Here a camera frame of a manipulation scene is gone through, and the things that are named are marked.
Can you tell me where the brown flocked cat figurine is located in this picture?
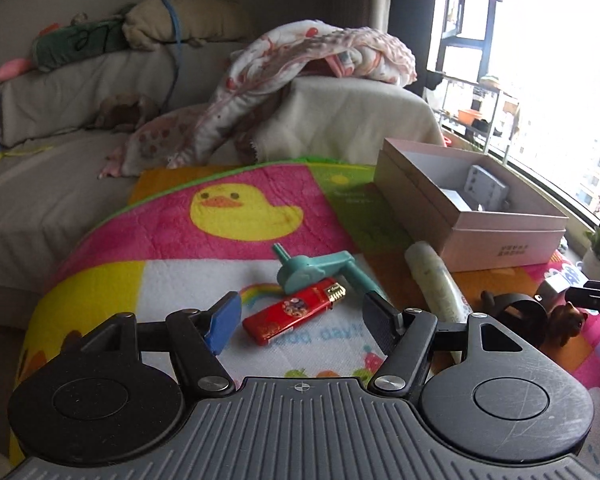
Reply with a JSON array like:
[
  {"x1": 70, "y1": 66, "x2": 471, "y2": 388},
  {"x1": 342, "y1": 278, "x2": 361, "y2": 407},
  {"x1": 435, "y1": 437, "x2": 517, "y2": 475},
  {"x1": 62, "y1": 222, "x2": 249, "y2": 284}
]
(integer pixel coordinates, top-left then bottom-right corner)
[{"x1": 547, "y1": 301, "x2": 588, "y2": 347}]

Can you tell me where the cream cosmetic tube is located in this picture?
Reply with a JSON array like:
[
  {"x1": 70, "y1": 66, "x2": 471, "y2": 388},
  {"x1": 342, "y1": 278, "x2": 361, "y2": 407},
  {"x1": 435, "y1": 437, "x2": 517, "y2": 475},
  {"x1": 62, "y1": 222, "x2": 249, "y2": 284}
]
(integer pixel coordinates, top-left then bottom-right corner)
[{"x1": 404, "y1": 239, "x2": 470, "y2": 366}]

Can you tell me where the red lighter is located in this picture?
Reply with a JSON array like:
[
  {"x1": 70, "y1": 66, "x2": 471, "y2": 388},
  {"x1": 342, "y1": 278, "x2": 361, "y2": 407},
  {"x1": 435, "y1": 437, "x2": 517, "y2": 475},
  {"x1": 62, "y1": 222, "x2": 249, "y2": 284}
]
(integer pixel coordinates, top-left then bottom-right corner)
[{"x1": 242, "y1": 278, "x2": 347, "y2": 346}]

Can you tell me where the white usb charger hub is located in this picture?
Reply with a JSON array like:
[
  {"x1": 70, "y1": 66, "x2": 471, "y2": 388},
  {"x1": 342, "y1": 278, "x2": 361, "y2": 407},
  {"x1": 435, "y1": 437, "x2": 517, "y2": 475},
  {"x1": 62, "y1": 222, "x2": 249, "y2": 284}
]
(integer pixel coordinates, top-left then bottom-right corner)
[{"x1": 463, "y1": 165, "x2": 509, "y2": 211}]

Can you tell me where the white small carton box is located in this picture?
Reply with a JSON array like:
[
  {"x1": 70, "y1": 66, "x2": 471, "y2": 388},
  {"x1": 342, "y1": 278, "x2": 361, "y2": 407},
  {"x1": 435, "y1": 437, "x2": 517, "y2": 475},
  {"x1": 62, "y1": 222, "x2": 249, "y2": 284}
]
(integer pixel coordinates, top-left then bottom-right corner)
[{"x1": 441, "y1": 188, "x2": 472, "y2": 211}]

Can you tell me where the colourful duck play mat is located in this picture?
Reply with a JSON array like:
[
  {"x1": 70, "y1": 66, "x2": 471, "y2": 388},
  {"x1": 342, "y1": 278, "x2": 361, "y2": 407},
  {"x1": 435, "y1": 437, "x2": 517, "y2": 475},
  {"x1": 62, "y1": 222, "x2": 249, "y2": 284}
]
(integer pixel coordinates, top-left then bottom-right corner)
[{"x1": 16, "y1": 159, "x2": 600, "y2": 478}]

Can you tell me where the pink cardboard box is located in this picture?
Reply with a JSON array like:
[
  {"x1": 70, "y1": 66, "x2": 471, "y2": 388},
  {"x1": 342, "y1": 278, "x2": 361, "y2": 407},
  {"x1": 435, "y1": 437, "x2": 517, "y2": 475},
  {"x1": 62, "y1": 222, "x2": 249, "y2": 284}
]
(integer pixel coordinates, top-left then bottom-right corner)
[{"x1": 374, "y1": 139, "x2": 567, "y2": 272}]

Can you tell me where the pink floral blanket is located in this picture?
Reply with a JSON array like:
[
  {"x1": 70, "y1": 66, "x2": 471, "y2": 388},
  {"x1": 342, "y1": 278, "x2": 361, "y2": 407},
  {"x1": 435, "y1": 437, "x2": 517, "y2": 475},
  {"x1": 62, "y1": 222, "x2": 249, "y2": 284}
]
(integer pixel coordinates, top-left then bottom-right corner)
[{"x1": 98, "y1": 20, "x2": 417, "y2": 179}]

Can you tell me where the brown plush toy on sofa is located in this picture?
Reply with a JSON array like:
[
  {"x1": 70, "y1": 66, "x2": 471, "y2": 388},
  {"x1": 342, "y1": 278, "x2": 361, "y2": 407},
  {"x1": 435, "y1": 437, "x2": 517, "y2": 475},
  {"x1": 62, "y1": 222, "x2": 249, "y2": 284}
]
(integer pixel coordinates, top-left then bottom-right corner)
[{"x1": 86, "y1": 93, "x2": 159, "y2": 133}]

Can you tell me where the beige covered sofa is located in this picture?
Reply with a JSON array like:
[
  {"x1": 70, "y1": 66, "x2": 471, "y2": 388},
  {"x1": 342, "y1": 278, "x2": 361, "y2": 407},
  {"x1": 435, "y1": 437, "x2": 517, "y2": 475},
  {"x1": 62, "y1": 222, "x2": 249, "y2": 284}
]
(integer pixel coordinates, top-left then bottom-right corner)
[{"x1": 0, "y1": 42, "x2": 442, "y2": 328}]

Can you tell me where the metal balcony shelf rack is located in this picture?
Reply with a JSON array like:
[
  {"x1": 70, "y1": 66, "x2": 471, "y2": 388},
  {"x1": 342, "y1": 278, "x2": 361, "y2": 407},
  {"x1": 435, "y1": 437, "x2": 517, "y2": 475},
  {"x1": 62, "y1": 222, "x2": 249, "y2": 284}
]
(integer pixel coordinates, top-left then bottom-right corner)
[{"x1": 425, "y1": 0, "x2": 520, "y2": 164}]

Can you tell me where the green plush toy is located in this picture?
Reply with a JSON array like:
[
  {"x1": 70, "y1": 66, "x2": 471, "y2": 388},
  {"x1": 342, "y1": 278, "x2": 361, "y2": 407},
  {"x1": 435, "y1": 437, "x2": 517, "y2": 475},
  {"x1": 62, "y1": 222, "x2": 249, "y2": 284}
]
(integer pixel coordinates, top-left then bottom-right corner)
[{"x1": 0, "y1": 3, "x2": 134, "y2": 82}]

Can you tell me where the beige pillow with blue strap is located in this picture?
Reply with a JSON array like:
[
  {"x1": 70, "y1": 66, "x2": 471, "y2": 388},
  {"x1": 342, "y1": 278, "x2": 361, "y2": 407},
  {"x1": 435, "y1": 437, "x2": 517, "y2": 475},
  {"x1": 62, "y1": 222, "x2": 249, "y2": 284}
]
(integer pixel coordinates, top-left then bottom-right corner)
[{"x1": 122, "y1": 0, "x2": 253, "y2": 51}]

